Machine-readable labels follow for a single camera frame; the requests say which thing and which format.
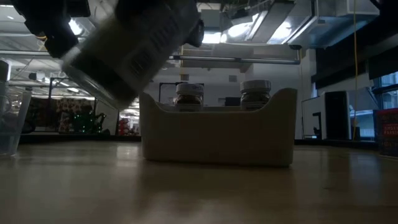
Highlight black rectangular stand frame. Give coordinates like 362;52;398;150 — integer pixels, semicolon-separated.
159;82;205;105

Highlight cluttered background shelf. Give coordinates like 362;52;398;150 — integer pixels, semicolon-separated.
23;96;74;134

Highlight tall black cabinet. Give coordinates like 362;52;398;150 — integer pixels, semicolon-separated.
324;90;352;141

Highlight large rectangular air duct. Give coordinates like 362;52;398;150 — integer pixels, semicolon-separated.
287;0;381;50

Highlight red background object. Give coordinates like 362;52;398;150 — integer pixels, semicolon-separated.
119;117;131;135

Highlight white lid spice jar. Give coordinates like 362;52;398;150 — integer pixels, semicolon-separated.
174;82;205;112
239;79;272;112

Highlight black monitor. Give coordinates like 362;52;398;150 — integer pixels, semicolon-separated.
224;96;242;107

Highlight white board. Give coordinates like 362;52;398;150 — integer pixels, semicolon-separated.
95;102;119;136

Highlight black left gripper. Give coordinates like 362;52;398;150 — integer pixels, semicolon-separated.
24;15;80;59

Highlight clear plastic bin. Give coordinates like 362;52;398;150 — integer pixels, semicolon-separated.
0;88;33;157

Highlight yellow cable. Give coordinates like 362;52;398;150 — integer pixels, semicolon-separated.
351;0;359;141

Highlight background robot green lights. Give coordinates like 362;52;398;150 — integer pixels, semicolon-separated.
71;107;108;135

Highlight long grey pipe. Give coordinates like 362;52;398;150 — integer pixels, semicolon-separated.
0;49;301;65

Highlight white plastic storage bin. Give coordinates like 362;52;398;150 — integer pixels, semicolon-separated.
139;88;299;168

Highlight smoked paprika tin red lid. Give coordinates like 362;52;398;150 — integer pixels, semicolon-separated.
374;108;398;158

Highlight white panel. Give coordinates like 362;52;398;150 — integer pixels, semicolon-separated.
301;95;326;140

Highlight fluorescent light panel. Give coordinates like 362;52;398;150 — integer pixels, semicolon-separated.
201;30;229;44

